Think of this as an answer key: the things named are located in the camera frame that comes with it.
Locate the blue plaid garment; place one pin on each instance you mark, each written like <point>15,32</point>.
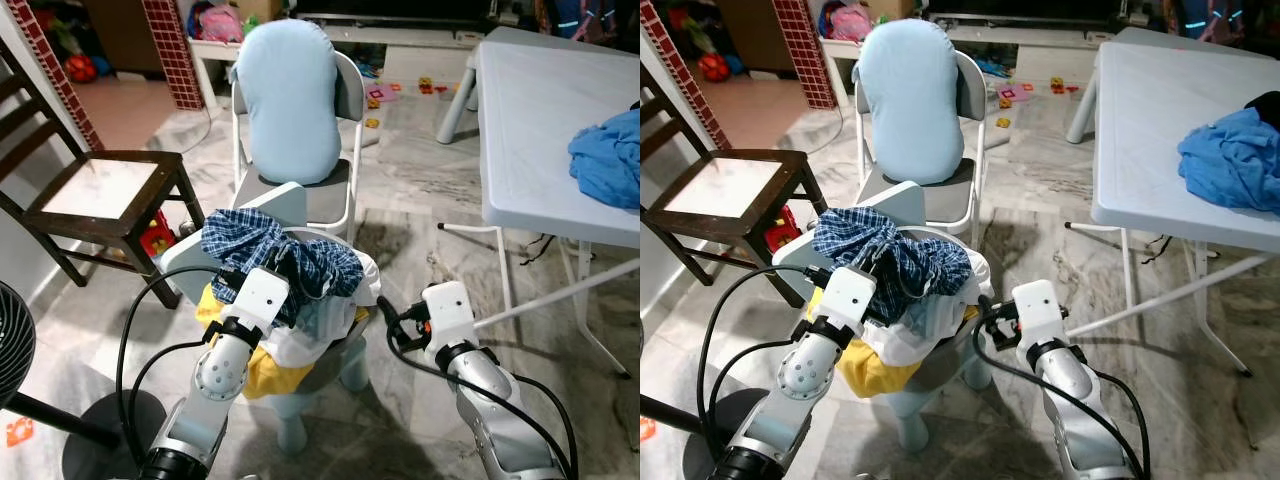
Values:
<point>330,270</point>
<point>930,265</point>

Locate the blue shirt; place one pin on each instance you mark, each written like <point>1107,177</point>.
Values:
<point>610,160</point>
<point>1235,160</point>

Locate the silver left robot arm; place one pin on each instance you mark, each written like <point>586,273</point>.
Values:
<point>810,375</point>
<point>225,370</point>

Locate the pale blue plastic child chair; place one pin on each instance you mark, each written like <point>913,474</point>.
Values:
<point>270,200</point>
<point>890,200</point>

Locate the white grey folding chair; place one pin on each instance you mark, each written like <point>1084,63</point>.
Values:
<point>330,205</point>
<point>950,200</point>

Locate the yellow garment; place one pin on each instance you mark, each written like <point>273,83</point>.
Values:
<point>880,370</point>
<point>270,375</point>

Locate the red yellow toy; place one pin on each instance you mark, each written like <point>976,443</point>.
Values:
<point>158,235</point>
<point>783,230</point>

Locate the dark brown wooden chair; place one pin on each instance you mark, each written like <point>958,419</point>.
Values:
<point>100,228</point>
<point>720,225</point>

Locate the pale blue cushion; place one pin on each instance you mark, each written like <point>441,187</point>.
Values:
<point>290,100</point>
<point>910,100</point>

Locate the pink square toy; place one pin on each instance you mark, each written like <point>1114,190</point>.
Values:
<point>1012,95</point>
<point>380,95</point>

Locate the pale blue folding table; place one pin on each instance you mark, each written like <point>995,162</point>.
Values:
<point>540,150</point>
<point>1140,150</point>

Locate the black floor fan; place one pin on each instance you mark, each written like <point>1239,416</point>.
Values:
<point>110,440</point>
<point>715,440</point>

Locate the red yellow toy blocks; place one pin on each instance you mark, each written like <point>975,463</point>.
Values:
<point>432,87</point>
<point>1062,85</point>

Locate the red brick pattern panel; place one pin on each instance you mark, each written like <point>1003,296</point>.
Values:
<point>50,70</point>
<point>170,50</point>
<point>680,70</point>
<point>800,50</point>

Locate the pink backpack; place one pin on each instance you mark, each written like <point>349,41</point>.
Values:
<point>845,22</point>
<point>218,22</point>

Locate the small orange toy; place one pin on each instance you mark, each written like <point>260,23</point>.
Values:
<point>646,430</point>
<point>20,432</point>

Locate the white television bench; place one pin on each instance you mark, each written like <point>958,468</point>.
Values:
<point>1030,38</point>
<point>400,38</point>

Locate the large red toy ball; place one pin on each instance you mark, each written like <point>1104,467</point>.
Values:
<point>82,68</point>
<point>713,68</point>

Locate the black television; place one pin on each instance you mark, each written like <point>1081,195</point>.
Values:
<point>400,10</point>
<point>1020,10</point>

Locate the black garment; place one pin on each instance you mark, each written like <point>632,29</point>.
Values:
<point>1265,102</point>

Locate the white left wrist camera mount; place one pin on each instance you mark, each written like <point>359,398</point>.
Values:
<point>848,292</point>
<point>262,295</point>

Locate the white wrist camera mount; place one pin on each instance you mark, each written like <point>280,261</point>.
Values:
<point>450,310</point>
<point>1040,308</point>
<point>848,292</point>
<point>262,295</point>

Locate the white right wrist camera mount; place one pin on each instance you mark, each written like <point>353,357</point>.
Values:
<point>1040,308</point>
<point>450,310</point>

